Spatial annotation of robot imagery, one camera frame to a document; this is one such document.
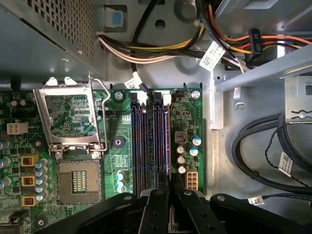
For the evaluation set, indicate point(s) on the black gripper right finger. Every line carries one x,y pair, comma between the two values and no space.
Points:
195,214

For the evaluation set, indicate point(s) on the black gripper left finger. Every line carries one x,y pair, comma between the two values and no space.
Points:
153,214

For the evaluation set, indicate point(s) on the black RAM slot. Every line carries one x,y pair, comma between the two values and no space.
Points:
134,136
156,136
143,136
163,136

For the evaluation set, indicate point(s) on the white eight pin connector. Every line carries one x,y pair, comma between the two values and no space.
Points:
192,181

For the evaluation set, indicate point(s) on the CPU socket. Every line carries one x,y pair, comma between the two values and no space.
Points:
78,180

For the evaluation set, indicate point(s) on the green motherboard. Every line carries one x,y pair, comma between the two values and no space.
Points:
122,117

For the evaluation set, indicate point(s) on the yellow wound inductor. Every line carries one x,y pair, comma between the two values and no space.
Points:
29,200
28,181
29,161

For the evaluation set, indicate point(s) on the black open PC case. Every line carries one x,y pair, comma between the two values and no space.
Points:
170,73

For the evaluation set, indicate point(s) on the metal socket cover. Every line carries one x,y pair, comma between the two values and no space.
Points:
44,114

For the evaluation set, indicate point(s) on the silver optical drive cage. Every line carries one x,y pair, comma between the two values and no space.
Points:
256,73

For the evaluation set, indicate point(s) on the white four pin connector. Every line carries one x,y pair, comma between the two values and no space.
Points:
17,128

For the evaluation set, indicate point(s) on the blue plastic clip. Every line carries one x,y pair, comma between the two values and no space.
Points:
117,18

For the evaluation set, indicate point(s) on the grey power supply unit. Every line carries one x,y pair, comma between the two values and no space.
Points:
44,36

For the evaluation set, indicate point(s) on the silver metal bracket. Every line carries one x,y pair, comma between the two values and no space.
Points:
296,97

